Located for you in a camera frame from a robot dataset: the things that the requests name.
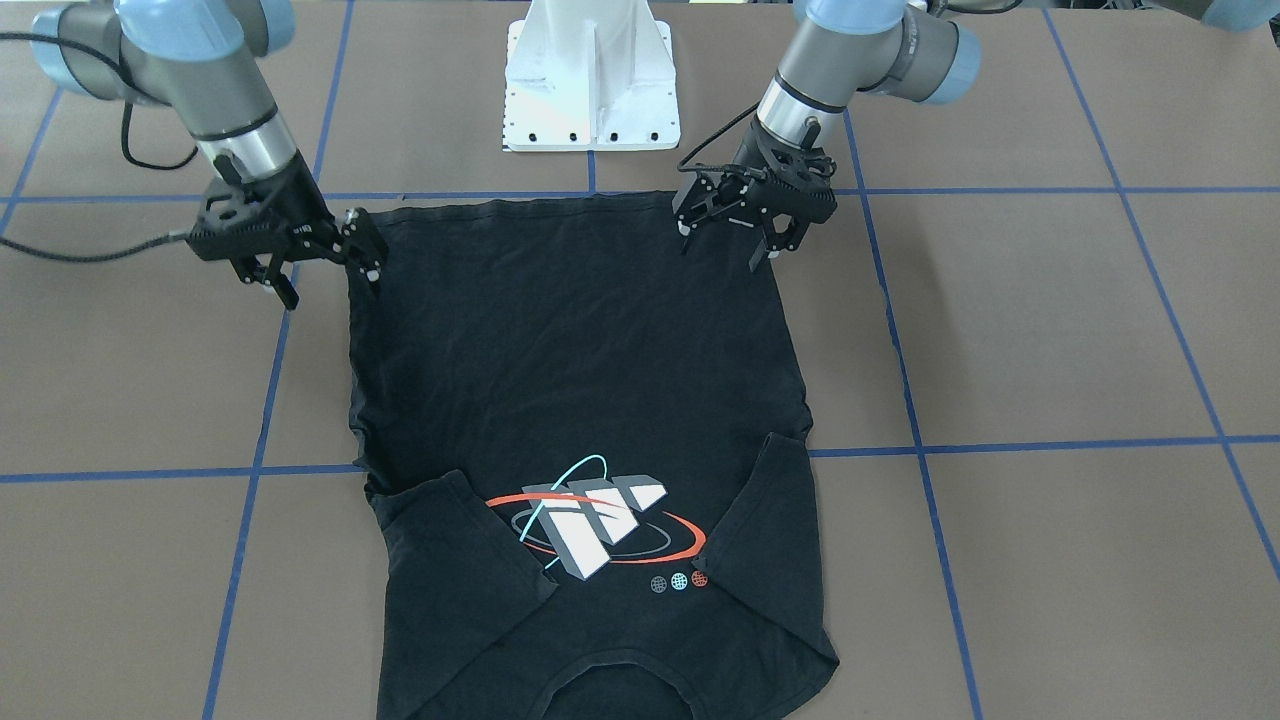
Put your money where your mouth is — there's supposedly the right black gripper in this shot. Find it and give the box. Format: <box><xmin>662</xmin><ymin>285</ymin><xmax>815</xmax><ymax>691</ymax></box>
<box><xmin>186</xmin><ymin>160</ymin><xmax>389</xmax><ymax>311</ymax></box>

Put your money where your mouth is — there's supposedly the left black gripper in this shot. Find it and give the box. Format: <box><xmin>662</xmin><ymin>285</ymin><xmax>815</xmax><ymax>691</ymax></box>
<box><xmin>672</xmin><ymin>124</ymin><xmax>837</xmax><ymax>273</ymax></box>

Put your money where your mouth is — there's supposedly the black graphic t-shirt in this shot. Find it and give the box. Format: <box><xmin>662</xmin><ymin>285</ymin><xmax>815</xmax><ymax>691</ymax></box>
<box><xmin>349</xmin><ymin>192</ymin><xmax>838</xmax><ymax>719</ymax></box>

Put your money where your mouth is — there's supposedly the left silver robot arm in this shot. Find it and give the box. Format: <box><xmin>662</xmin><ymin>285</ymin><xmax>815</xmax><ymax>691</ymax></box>
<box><xmin>672</xmin><ymin>1</ymin><xmax>982</xmax><ymax>266</ymax></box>

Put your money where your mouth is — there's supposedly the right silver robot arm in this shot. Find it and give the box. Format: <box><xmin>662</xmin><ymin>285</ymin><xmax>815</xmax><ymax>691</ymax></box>
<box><xmin>26</xmin><ymin>1</ymin><xmax>389</xmax><ymax>310</ymax></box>

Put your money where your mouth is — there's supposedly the brown paper table cover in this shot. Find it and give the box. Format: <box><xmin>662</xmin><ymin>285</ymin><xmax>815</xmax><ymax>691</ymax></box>
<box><xmin>3</xmin><ymin>3</ymin><xmax>1279</xmax><ymax>719</ymax></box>

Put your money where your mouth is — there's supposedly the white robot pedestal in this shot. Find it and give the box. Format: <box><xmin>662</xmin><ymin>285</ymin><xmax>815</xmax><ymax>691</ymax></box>
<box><xmin>502</xmin><ymin>1</ymin><xmax>681</xmax><ymax>152</ymax></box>

